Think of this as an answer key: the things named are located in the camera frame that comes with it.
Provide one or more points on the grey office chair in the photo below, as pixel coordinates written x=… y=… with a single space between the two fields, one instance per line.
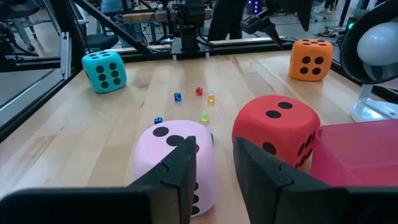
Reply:
x=18 y=28

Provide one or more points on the red translucent plastic bin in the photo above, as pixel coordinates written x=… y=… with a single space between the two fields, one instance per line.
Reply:
x=357 y=152

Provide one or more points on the small blue die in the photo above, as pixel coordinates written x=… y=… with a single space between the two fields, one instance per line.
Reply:
x=158 y=120
x=177 y=96

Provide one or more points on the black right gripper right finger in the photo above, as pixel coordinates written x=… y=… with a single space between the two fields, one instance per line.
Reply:
x=295 y=202

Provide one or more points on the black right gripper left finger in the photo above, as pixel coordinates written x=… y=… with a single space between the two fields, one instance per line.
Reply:
x=93 y=205

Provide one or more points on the person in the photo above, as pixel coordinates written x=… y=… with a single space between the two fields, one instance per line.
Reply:
x=227 y=18

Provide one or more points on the black office chair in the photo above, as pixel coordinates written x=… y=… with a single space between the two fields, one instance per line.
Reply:
x=102 y=41

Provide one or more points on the large pink foam die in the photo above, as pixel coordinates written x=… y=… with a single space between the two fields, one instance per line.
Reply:
x=149 y=155

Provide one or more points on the small orange-red die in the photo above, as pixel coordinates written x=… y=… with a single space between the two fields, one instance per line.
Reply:
x=199 y=91

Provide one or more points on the small lime green die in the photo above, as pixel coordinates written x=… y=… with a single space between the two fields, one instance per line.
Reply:
x=204 y=116

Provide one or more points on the large teal foam die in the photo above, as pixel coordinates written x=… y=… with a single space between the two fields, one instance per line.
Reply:
x=90 y=67

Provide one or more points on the wooden workbench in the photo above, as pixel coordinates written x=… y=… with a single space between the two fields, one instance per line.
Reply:
x=146 y=15

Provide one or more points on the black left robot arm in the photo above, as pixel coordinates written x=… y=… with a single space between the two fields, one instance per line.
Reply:
x=189 y=34

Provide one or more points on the large orange foam die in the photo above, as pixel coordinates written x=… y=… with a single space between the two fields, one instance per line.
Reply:
x=295 y=65

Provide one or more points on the large red foam die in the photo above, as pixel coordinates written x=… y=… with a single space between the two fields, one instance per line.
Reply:
x=280 y=130

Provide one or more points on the silver aluminium extrusion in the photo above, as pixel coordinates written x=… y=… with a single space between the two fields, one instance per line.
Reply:
x=66 y=56

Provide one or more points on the small yellow die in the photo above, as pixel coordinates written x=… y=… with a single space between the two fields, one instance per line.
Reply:
x=211 y=98

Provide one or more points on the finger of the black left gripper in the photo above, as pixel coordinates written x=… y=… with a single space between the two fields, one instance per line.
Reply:
x=303 y=14
x=259 y=25

